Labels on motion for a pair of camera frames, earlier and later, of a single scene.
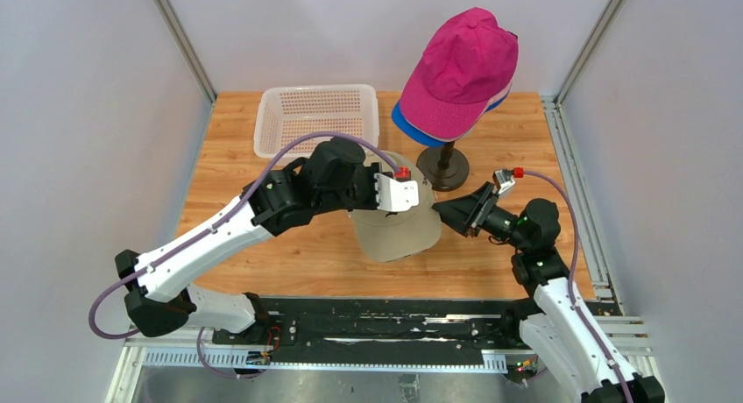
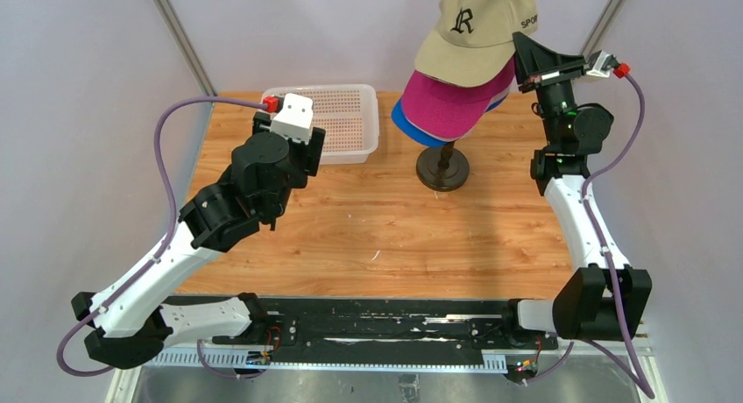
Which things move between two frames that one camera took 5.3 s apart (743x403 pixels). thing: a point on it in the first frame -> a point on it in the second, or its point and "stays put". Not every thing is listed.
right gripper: [458, 214] -> [537, 67]
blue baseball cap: [397, 118] stays put
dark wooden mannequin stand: [446, 167] stays put
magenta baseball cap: [468, 64] stays put
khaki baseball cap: [396, 236] -> [473, 38]
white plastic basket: [338, 110] stays put
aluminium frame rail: [625, 330] stays put
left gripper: [371, 172] -> [309, 153]
